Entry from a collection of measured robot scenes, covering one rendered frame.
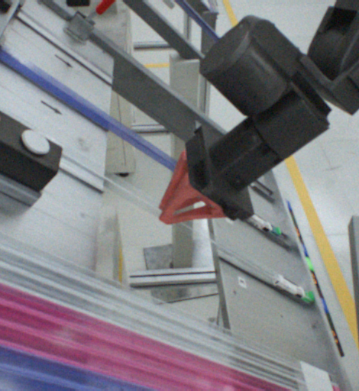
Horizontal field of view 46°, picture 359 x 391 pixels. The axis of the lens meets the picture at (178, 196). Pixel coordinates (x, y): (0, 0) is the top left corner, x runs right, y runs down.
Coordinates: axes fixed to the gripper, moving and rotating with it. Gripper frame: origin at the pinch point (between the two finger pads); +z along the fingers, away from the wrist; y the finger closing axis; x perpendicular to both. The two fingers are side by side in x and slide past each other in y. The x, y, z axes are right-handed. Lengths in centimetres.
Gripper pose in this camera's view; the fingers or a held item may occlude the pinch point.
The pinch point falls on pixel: (167, 212)
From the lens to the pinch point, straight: 48.8
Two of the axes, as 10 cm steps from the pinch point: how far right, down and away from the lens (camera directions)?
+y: 0.6, 7.0, -7.1
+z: -7.0, 5.4, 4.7
